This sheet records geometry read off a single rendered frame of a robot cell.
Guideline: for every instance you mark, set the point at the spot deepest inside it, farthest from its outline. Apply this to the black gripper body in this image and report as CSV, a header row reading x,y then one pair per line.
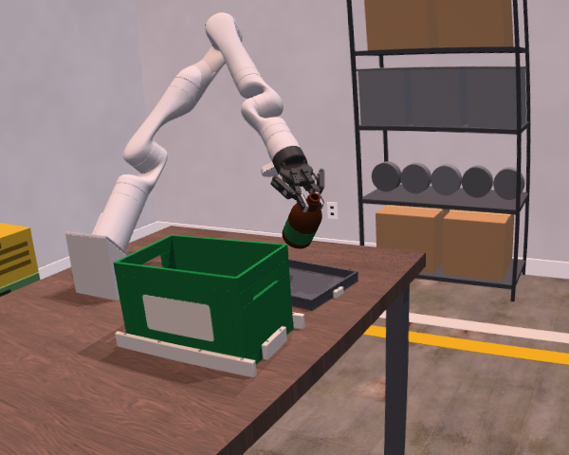
x,y
288,158

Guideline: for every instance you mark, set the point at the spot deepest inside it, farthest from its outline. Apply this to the brown bottle with green label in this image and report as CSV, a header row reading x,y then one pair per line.
x,y
301,227

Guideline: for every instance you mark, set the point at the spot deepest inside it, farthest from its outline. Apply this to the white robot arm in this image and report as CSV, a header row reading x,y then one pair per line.
x,y
142,152

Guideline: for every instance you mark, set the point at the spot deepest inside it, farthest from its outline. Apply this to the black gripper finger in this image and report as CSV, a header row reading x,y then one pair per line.
x,y
288,192
311,186

